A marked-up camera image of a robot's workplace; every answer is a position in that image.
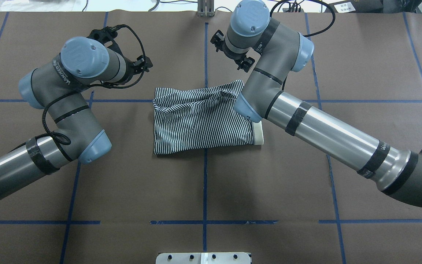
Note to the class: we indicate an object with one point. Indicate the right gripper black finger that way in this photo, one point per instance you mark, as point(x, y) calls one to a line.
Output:
point(245, 63)
point(218, 40)

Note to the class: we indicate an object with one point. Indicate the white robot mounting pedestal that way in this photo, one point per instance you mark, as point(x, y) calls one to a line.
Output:
point(204, 258)

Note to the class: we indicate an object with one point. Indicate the aluminium frame post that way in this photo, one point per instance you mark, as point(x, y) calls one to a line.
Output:
point(205, 8)

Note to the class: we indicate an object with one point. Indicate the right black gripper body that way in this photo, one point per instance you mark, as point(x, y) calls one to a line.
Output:
point(245, 63)

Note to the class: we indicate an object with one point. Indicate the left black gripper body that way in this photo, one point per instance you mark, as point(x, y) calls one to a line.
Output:
point(140, 64)

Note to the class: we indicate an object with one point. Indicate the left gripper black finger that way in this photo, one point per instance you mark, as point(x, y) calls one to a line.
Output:
point(142, 64)

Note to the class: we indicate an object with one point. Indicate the navy white striped polo shirt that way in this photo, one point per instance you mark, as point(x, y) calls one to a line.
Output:
point(201, 118)

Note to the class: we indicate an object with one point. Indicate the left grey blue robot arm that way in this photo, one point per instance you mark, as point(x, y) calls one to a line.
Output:
point(108, 58)

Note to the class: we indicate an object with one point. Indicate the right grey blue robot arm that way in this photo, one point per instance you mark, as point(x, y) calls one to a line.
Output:
point(269, 51)

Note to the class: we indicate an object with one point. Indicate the black box with label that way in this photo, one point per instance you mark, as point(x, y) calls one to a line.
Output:
point(357, 6)

